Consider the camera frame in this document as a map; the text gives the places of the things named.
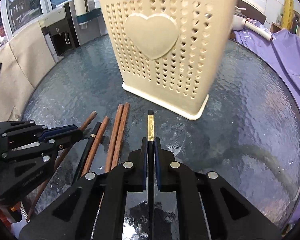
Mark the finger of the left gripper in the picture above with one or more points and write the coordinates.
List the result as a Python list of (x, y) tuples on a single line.
[(65, 140), (53, 132)]

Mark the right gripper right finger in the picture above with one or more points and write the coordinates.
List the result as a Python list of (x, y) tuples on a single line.
[(208, 206)]

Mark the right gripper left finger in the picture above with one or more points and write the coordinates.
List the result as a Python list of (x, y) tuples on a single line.
[(94, 207)]

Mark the white water dispenser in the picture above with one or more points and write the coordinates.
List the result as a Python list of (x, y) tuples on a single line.
[(59, 27)]

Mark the black chopstick gold tip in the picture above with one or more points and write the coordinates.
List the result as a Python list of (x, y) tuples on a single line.
[(151, 172)]

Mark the cream plastic utensil holder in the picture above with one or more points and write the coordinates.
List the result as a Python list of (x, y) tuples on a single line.
[(169, 51)]

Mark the paper cup holder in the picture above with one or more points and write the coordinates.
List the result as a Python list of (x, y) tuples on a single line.
[(85, 11)]

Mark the purple floral cloth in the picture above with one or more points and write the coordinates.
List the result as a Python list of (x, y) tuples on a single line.
[(268, 81)]

